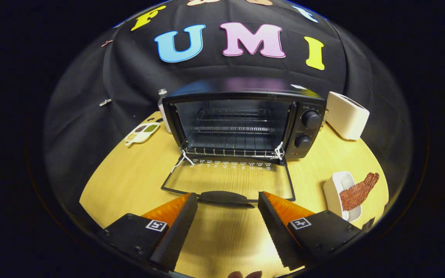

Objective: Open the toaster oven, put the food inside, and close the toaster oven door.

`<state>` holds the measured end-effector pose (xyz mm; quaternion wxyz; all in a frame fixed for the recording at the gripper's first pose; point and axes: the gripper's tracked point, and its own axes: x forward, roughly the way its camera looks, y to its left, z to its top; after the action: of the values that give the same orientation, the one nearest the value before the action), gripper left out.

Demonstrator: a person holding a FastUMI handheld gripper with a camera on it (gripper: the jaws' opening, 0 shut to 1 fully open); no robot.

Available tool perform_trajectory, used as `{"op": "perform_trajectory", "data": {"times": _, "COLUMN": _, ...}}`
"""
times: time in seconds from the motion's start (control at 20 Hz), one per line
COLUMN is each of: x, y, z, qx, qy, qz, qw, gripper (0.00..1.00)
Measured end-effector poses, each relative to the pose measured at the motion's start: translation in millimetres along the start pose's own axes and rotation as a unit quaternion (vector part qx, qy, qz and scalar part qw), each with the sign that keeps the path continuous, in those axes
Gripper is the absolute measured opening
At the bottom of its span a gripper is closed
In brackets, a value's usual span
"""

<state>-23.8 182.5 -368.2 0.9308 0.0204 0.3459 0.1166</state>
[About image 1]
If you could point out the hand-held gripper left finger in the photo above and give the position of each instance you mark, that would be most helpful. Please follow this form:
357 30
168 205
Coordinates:
176 235

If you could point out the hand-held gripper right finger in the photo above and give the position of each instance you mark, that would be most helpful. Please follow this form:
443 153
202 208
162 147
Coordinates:
276 235

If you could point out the red meat slice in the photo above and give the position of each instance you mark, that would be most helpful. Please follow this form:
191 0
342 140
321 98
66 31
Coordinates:
355 192

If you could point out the black toaster oven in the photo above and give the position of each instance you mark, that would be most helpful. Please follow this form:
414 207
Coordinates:
245 88

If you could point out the white toaster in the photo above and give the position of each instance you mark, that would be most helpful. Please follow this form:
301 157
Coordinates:
348 114

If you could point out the white rectangular dish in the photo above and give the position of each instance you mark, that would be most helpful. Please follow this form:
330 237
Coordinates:
334 189

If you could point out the white divided seasoning tray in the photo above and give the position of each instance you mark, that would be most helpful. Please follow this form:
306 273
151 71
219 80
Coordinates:
142 132

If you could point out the clear bottle with silver cap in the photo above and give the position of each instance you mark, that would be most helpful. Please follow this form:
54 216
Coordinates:
162 104

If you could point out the silver cloth clip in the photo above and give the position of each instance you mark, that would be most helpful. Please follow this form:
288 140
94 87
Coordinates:
105 102

